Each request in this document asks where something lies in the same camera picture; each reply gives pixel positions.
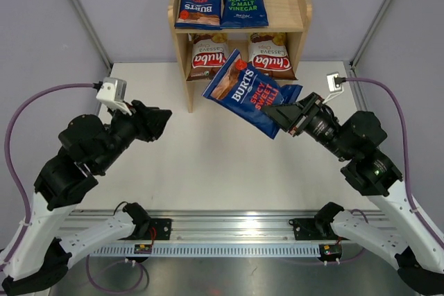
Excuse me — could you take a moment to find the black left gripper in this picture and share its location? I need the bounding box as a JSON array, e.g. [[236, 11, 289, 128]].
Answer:
[[94, 99, 173, 173]]

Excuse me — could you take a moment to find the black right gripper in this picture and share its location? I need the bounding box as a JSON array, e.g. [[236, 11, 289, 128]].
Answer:
[[262, 92, 354, 161]]

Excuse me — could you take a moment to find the blue Burts spicy chilli bag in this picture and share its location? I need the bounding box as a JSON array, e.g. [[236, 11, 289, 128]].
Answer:
[[203, 49, 302, 139], [175, 0, 221, 30]]

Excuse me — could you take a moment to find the Chuba cassava chips bag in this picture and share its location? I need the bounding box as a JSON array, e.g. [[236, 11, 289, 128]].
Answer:
[[248, 33, 296, 80], [187, 33, 229, 81]]

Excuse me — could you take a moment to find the blue Burts sea salt vinegar bag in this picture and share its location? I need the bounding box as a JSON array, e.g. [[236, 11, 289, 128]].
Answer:
[[221, 0, 268, 28]]

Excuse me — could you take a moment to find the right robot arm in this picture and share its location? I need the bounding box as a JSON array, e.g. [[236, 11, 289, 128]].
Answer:
[[262, 93, 443, 295]]

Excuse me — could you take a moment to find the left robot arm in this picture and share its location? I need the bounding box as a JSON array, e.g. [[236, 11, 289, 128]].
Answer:
[[1, 100, 172, 295]]

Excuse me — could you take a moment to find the wooden two-tier shelf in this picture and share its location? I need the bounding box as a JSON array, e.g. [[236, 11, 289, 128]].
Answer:
[[168, 0, 313, 113]]

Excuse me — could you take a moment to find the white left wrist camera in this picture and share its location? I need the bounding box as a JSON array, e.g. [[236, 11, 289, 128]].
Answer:
[[94, 77, 132, 115]]

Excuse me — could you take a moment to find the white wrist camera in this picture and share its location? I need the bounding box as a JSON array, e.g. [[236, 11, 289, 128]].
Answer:
[[323, 72, 346, 105], [94, 77, 132, 115]]

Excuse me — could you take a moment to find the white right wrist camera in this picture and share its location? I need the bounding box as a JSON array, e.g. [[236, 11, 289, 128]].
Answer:
[[323, 72, 346, 105]]

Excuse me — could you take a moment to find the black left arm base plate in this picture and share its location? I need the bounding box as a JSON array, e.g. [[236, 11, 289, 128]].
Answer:
[[141, 218, 173, 242]]

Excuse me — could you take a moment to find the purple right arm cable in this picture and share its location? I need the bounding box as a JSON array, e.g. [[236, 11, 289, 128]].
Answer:
[[341, 76, 444, 252]]

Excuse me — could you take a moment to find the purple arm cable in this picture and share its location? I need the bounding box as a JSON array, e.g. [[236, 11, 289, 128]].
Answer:
[[341, 76, 444, 252], [0, 82, 101, 272]]

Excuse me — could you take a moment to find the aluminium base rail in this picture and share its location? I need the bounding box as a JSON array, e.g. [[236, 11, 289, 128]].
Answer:
[[58, 210, 395, 243]]

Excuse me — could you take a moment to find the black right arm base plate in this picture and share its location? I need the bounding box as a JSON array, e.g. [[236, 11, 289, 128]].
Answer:
[[288, 218, 337, 241]]

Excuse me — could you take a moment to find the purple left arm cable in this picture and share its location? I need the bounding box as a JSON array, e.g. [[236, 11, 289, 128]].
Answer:
[[0, 82, 101, 272]]

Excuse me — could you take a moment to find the slotted grey cable duct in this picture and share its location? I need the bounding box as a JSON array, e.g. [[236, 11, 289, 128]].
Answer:
[[92, 243, 342, 261]]

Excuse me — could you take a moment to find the left aluminium frame post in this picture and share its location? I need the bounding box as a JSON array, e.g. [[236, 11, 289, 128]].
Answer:
[[69, 0, 113, 74]]

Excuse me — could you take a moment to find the aluminium frame post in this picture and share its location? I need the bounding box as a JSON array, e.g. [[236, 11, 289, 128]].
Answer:
[[349, 0, 394, 71], [69, 0, 113, 74]]

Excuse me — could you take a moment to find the right aluminium frame post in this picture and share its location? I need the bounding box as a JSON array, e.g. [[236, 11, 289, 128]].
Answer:
[[349, 0, 394, 71]]

